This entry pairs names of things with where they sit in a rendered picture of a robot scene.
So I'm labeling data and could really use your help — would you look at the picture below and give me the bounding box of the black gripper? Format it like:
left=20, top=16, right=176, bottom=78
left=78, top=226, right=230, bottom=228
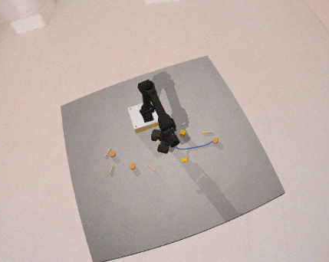
left=157, top=133, right=169, bottom=154

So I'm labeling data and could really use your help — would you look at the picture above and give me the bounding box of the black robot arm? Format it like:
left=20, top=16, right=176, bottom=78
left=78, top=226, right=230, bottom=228
left=138, top=80, right=180, bottom=148

